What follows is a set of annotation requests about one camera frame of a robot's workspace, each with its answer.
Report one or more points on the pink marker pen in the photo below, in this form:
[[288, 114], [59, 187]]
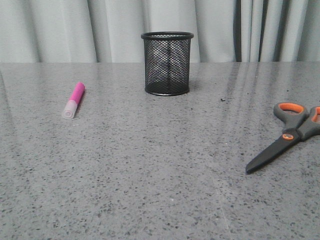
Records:
[[71, 106]]

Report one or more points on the grey orange scissors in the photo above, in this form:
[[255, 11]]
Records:
[[299, 125]]

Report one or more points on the black mesh pen cup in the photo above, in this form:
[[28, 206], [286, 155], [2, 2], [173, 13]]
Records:
[[167, 62]]

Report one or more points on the grey curtain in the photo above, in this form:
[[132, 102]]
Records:
[[110, 31]]

